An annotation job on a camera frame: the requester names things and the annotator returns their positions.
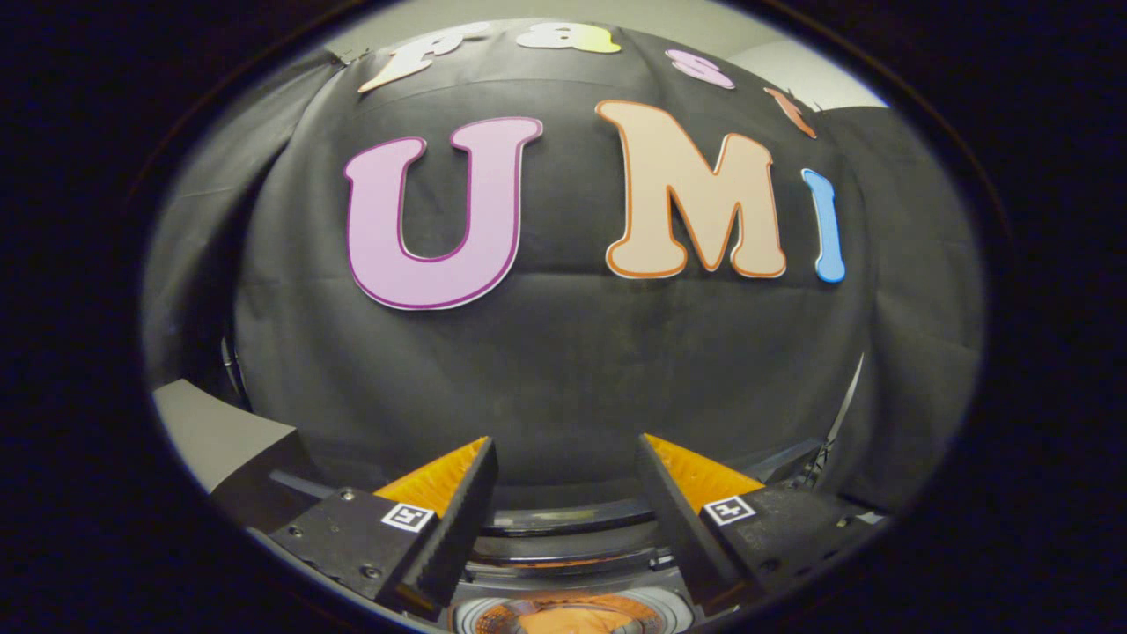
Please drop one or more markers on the grey and white cabinet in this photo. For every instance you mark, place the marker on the grey and white cabinet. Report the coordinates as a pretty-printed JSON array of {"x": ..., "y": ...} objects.
[{"x": 220, "y": 440}]

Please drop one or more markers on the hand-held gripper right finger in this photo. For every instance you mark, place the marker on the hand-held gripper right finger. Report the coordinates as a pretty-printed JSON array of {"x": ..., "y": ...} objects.
[{"x": 678, "y": 519}]

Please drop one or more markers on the black metal backdrop stand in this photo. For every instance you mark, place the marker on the black metal backdrop stand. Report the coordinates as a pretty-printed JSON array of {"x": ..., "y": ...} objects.
[
  {"x": 828, "y": 445},
  {"x": 231, "y": 370}
]

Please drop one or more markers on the black backdrop cloth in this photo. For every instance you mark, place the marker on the black backdrop cloth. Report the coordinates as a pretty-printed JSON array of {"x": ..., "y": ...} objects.
[{"x": 563, "y": 370}]

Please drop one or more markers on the orange cloth garment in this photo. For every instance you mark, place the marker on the orange cloth garment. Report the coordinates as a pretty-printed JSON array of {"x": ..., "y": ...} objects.
[{"x": 572, "y": 621}]

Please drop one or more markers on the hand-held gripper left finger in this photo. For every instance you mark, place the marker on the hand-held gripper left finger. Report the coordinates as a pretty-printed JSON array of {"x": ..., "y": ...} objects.
[{"x": 462, "y": 519}]

